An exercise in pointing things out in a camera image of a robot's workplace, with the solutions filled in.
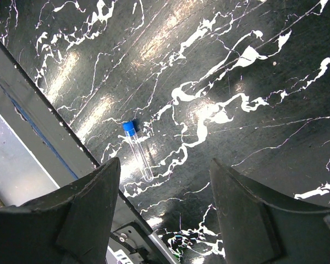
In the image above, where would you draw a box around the blue capped test tube lower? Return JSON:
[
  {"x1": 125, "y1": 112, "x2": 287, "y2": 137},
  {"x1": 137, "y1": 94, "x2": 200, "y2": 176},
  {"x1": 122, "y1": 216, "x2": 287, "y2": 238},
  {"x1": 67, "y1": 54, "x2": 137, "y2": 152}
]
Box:
[{"x1": 123, "y1": 121, "x2": 153, "y2": 182}]

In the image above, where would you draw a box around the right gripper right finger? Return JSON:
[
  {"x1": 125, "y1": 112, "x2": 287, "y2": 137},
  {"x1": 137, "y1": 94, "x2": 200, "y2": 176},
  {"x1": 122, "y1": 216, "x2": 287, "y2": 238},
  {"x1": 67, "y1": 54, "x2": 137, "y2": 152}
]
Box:
[{"x1": 210, "y1": 159, "x2": 330, "y2": 263}]

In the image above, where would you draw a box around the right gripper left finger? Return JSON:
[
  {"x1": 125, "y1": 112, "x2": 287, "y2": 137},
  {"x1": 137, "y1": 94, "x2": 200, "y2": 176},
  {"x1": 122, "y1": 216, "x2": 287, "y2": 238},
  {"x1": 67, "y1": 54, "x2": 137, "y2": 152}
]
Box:
[{"x1": 0, "y1": 158, "x2": 121, "y2": 263}]

